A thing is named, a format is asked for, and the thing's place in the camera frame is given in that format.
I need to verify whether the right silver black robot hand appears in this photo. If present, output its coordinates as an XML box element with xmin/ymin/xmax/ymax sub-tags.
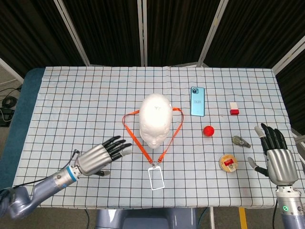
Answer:
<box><xmin>247</xmin><ymin>123</ymin><xmax>299</xmax><ymax>186</ymax></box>

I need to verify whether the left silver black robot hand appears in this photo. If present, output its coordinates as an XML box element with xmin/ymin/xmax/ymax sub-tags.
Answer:
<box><xmin>73</xmin><ymin>135</ymin><xmax>133</xmax><ymax>177</ymax></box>

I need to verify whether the orange lanyard with clear badge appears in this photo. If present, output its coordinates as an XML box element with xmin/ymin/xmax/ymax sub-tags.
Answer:
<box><xmin>122</xmin><ymin>107</ymin><xmax>184</xmax><ymax>191</ymax></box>

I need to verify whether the white foam mannequin head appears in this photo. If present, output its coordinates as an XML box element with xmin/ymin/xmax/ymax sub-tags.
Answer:
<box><xmin>139</xmin><ymin>94</ymin><xmax>173</xmax><ymax>149</ymax></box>

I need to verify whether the white black checkered tablecloth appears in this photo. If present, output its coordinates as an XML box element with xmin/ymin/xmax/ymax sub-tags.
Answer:
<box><xmin>11</xmin><ymin>66</ymin><xmax>300</xmax><ymax>210</ymax></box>

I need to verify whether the round tin with red label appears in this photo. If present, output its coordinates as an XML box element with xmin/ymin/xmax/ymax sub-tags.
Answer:
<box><xmin>219</xmin><ymin>154</ymin><xmax>239</xmax><ymax>173</ymax></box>

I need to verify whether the red and white eraser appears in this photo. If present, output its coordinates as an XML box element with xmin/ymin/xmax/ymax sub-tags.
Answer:
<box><xmin>229</xmin><ymin>102</ymin><xmax>240</xmax><ymax>116</ymax></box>

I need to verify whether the grey robot torso base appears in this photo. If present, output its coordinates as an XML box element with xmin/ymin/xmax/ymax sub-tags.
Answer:
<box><xmin>95</xmin><ymin>208</ymin><xmax>198</xmax><ymax>229</ymax></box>

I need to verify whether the red textured ball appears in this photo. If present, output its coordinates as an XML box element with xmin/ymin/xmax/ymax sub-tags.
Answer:
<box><xmin>203</xmin><ymin>125</ymin><xmax>216</xmax><ymax>137</ymax></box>

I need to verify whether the blue padded table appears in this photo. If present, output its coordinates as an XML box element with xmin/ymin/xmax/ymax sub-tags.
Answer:
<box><xmin>0</xmin><ymin>67</ymin><xmax>46</xmax><ymax>189</ymax></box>

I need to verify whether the black power adapter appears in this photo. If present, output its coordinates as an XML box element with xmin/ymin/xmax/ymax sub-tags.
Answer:
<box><xmin>0</xmin><ymin>107</ymin><xmax>14</xmax><ymax>127</ymax></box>

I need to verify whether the light blue smartphone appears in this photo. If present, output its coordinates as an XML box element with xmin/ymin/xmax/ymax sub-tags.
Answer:
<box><xmin>190</xmin><ymin>86</ymin><xmax>205</xmax><ymax>117</ymax></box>

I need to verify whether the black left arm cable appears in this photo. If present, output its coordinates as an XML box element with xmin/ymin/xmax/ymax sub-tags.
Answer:
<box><xmin>13</xmin><ymin>149</ymin><xmax>81</xmax><ymax>189</ymax></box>

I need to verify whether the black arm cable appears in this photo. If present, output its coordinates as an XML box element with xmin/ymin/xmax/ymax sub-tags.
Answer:
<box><xmin>272</xmin><ymin>200</ymin><xmax>279</xmax><ymax>229</ymax></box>
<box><xmin>13</xmin><ymin>149</ymin><xmax>81</xmax><ymax>189</ymax></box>

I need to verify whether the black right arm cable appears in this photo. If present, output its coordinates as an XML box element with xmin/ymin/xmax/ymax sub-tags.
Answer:
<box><xmin>272</xmin><ymin>200</ymin><xmax>279</xmax><ymax>229</ymax></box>

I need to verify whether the black coiled floor cable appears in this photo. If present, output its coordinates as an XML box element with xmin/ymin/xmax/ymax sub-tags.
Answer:
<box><xmin>1</xmin><ymin>88</ymin><xmax>22</xmax><ymax>108</ymax></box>

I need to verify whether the black folding screen white frame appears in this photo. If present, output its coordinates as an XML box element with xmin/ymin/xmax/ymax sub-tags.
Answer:
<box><xmin>0</xmin><ymin>0</ymin><xmax>305</xmax><ymax>136</ymax></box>

